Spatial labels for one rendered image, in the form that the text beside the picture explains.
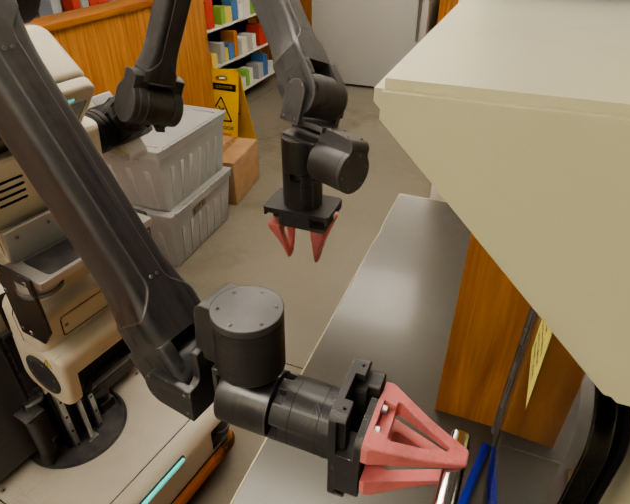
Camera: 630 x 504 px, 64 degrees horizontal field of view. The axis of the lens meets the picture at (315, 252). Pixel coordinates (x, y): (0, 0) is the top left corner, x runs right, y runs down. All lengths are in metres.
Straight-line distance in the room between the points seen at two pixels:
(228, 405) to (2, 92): 0.30
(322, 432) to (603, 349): 0.27
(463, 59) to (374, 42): 5.14
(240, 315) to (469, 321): 0.36
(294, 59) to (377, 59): 4.66
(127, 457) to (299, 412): 1.22
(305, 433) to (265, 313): 0.10
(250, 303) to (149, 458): 1.22
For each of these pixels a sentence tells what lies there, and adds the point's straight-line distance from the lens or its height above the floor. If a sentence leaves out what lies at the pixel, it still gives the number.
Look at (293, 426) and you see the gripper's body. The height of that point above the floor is 1.21.
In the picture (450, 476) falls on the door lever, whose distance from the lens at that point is 0.41.
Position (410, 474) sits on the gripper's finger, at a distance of 0.43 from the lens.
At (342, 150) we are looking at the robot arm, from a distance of 0.64.
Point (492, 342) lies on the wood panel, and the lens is 0.69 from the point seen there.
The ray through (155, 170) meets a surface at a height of 0.56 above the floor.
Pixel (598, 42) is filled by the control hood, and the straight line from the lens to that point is 0.22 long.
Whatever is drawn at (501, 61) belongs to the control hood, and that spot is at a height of 1.51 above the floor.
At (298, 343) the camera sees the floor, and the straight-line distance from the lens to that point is 2.20.
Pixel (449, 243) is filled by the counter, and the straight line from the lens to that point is 1.14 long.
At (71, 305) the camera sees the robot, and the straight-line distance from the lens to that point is 1.14.
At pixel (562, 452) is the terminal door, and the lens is 0.28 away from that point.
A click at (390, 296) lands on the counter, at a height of 0.94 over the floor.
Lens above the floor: 1.55
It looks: 35 degrees down
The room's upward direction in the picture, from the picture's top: straight up
